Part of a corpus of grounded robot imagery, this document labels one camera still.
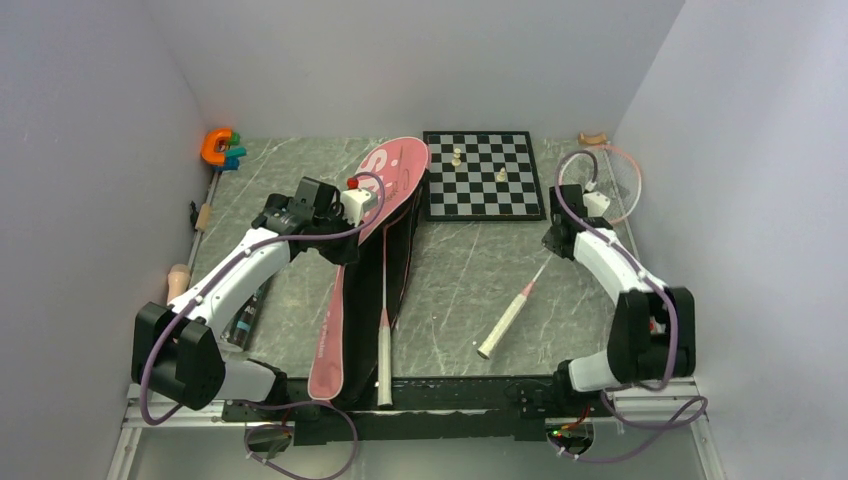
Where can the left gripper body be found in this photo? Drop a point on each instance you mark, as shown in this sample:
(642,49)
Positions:
(336,248)

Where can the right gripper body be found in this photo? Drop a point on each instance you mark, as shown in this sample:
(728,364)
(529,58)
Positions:
(548,240)

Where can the pink badminton racket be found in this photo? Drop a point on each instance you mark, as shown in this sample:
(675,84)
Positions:
(384,395)
(628,202)

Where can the pink racket bag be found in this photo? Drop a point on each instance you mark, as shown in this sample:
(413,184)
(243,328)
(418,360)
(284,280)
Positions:
(345,364)

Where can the black shuttlecock tube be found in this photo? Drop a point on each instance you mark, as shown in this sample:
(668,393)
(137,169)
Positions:
(238,333)

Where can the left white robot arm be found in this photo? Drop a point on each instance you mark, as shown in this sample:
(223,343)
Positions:
(176,351)

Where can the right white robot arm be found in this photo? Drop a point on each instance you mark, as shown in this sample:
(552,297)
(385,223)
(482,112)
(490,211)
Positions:
(652,335)

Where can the small wooden object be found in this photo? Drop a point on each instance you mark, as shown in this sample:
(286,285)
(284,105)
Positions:
(592,139)

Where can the black white chessboard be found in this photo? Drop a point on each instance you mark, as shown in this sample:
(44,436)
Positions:
(470,192)

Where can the teal blue toy blocks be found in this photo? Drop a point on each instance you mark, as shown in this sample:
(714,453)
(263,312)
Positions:
(232,158)

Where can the wooden rolling pin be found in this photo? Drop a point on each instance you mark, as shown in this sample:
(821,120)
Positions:
(178,280)

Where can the orange C-shaped toy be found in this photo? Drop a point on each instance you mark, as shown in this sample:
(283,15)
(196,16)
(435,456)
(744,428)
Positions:
(216,144)

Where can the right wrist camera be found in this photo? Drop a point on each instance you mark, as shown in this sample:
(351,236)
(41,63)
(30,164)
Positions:
(596,203)

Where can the black front rail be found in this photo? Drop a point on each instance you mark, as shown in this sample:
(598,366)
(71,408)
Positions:
(430,408)

